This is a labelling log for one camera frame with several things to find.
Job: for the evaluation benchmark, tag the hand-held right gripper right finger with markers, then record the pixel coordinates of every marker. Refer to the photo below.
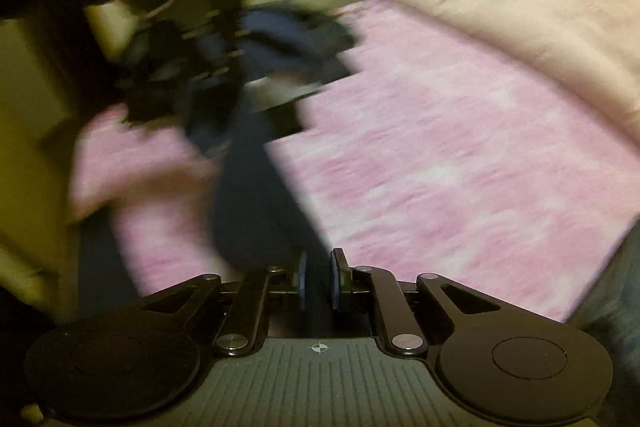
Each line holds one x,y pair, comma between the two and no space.
335,283

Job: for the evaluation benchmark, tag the person's leg in jeans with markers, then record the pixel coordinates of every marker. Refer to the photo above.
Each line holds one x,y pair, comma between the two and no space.
612,312

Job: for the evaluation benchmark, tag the light wooden cabinet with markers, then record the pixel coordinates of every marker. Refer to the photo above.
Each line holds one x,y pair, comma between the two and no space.
30,132

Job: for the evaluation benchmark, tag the dark navy garment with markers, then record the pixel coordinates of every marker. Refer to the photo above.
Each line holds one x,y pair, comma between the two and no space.
260,207

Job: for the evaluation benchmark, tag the pink fluffy blanket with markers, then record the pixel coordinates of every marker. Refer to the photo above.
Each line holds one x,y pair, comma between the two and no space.
425,157

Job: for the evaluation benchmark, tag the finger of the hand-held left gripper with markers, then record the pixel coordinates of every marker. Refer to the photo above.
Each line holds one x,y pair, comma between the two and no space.
282,96

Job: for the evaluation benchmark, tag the cream quilt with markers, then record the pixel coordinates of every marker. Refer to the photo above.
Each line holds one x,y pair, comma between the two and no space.
540,22

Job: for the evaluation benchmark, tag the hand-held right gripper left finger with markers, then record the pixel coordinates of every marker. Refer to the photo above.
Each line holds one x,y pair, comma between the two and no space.
302,283

